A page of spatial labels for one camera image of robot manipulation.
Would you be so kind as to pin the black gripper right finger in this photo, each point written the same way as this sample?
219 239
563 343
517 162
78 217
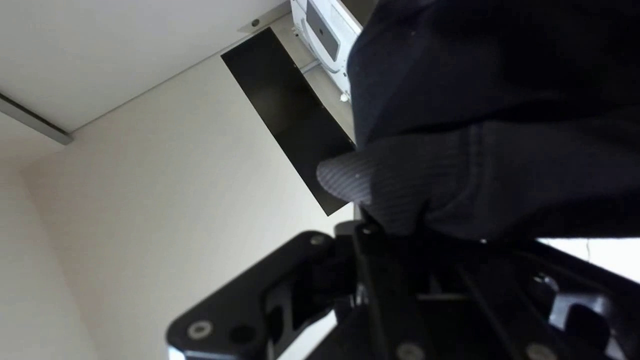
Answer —
592 313

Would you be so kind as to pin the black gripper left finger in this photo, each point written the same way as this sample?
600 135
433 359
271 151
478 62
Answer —
267 292

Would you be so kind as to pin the black cloth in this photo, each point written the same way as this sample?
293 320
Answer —
500 121

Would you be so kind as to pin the dark glass window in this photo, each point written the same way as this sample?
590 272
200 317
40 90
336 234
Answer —
293 121

